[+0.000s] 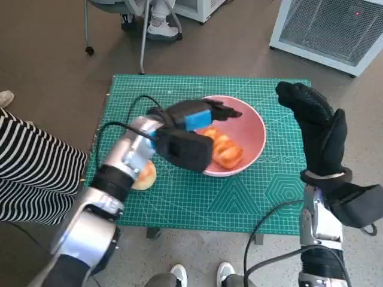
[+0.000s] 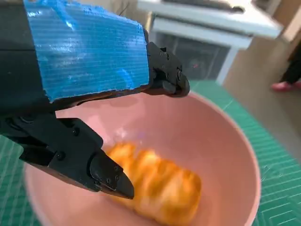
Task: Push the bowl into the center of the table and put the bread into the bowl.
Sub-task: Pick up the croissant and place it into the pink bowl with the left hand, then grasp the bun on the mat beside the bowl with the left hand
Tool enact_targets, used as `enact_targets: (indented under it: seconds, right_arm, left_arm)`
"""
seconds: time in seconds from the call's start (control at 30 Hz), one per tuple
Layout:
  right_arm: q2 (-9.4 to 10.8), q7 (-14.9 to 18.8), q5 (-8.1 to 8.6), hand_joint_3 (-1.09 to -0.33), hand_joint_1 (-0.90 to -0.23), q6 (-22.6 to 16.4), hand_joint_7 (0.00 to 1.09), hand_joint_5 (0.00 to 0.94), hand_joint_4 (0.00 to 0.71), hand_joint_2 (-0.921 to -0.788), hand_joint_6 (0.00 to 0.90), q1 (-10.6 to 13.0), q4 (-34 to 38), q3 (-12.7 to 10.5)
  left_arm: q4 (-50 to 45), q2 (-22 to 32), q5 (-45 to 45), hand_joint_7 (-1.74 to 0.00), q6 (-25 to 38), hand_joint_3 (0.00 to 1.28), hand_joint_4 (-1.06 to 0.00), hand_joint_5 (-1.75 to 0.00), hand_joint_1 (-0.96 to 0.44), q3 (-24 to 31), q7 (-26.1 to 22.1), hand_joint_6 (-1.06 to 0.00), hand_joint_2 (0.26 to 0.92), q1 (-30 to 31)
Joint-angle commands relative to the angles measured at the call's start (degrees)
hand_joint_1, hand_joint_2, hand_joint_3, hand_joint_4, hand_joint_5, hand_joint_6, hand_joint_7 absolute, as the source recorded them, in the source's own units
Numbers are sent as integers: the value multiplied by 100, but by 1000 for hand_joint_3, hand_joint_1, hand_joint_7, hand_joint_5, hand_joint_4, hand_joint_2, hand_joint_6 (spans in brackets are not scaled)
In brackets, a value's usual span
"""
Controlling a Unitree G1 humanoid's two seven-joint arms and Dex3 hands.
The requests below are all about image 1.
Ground silver metal pole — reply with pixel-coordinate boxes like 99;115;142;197
139;8;150;75

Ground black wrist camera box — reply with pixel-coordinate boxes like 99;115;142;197
155;128;214;173
326;184;383;228

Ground green cutting mat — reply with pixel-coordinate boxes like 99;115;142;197
85;74;311;237

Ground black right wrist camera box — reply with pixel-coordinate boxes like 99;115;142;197
326;184;383;228

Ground black knitted gloved right hand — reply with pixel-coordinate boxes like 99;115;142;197
275;81;348;178

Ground white appliance with mesh grille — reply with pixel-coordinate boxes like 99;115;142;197
268;0;383;78

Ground robot right leg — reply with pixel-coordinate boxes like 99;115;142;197
216;261;251;287

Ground bare black left hand blue tape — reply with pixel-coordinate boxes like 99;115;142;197
148;98;244;132

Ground round toy bread bun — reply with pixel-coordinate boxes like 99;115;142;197
131;161;157;191

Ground person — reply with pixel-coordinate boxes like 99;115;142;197
0;89;89;225
119;0;184;41

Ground grey office chair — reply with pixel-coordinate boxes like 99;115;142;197
83;0;150;56

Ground pink bowl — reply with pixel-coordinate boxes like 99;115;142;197
193;94;267;178

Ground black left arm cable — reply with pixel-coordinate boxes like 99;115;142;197
95;121;155;170
127;95;164;123

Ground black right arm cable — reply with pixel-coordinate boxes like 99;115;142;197
244;200;352;287

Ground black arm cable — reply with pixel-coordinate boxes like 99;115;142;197
127;95;164;123
244;200;352;287
95;121;155;170

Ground black right camera cable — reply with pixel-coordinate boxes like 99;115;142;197
361;223;378;237

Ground white freezer cabinet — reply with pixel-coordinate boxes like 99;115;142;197
173;0;228;23

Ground black case with metal latch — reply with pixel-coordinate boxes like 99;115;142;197
111;227;122;254

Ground braided toy bread loaf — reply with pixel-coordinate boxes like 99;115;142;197
199;126;244;170

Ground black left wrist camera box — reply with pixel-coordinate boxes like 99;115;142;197
155;128;214;173

